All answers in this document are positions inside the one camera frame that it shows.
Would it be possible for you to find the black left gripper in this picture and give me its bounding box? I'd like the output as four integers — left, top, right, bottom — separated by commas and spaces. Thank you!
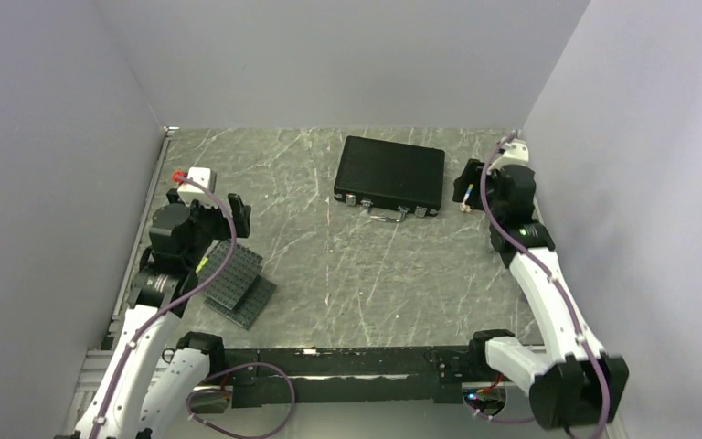
167, 189, 250, 267

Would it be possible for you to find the black poker chip case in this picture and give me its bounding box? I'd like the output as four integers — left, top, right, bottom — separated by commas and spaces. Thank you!
333, 135, 446, 223

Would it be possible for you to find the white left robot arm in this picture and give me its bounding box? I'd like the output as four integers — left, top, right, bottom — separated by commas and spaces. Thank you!
71, 188, 251, 438

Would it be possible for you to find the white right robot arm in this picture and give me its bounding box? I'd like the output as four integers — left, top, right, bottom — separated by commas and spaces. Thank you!
452, 159, 629, 433

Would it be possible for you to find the colourful toy brick figure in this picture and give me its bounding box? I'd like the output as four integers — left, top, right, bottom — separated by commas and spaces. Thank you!
460, 184, 474, 213

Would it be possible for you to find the large dark grey baseplate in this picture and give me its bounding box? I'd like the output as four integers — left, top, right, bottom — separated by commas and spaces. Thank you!
197, 241, 262, 310

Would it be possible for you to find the lower dark grey baseplate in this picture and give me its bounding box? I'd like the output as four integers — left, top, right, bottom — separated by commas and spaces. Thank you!
204, 276, 277, 330

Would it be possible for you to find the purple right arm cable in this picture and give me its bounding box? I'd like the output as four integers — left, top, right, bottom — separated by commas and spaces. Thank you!
463, 130, 612, 439

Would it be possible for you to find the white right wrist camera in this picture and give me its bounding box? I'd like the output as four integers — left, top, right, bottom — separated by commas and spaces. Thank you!
490, 139, 529, 169

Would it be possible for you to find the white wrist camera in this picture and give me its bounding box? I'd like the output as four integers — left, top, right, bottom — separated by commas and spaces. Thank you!
172, 166, 217, 207
490, 139, 529, 169

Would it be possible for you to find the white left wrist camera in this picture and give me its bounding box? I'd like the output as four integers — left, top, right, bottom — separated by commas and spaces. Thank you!
172, 166, 217, 207

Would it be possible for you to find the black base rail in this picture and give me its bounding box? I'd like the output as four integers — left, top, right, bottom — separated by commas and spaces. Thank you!
210, 346, 497, 408

